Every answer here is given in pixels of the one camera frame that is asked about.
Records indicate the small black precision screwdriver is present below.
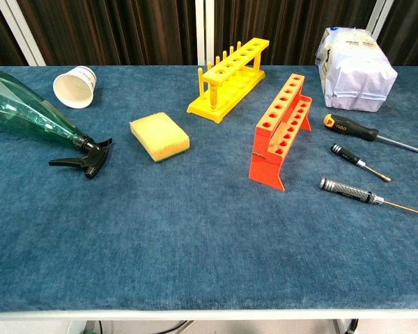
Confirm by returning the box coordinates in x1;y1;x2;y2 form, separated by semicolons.
330;143;392;183

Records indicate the silver carbon handle precision screwdriver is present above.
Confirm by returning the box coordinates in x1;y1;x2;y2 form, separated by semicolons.
319;177;418;219

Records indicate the black orange handled screwdriver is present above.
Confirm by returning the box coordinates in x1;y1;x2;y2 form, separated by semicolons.
323;113;418;156

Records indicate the orange tool rack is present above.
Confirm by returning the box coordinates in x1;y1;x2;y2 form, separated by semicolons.
248;72;314;193

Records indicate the yellow sponge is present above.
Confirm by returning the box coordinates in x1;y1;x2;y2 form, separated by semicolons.
130;111;191;163

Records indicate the blue table cloth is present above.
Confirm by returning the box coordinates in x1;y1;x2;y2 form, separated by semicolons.
0;65;418;312

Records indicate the yellow test tube rack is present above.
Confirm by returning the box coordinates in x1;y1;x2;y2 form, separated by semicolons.
187;37;270;124

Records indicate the white paper cup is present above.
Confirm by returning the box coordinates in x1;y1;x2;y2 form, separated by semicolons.
52;65;98;109

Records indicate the dark brown curtain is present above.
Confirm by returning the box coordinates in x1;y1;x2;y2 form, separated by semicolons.
0;0;418;67

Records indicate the white paper package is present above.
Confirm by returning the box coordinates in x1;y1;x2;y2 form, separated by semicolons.
315;26;398;113

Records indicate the green spray bottle black trigger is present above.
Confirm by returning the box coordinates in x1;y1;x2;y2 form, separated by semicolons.
0;69;114;180

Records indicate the upright white frame post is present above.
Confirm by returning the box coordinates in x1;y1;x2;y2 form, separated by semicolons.
194;0;215;67

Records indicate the slanted white frame post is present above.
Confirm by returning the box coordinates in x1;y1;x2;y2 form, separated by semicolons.
0;0;47;67
366;0;395;35

